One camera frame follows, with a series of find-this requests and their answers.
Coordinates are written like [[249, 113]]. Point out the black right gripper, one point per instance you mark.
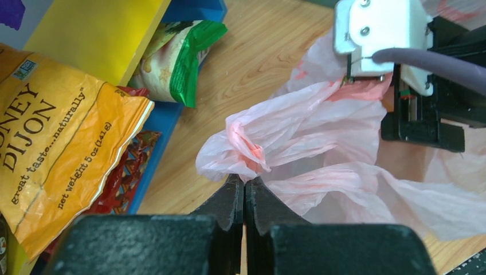
[[455, 72]]

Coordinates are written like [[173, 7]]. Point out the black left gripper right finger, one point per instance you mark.
[[279, 241]]

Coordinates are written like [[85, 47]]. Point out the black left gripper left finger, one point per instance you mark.
[[206, 241]]

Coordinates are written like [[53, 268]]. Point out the pink plastic grocery bag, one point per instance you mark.
[[315, 143]]

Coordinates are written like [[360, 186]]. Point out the red patterned snack bag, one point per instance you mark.
[[122, 182]]

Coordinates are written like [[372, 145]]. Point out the green white snack bag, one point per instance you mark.
[[169, 66]]

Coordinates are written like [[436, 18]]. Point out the honey dijon chips bag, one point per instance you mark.
[[62, 132]]

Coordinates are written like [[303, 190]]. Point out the blue pink snack shelf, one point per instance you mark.
[[103, 38]]

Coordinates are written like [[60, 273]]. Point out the purple snack bag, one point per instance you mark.
[[12, 12]]

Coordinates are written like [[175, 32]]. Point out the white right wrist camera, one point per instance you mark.
[[362, 28]]

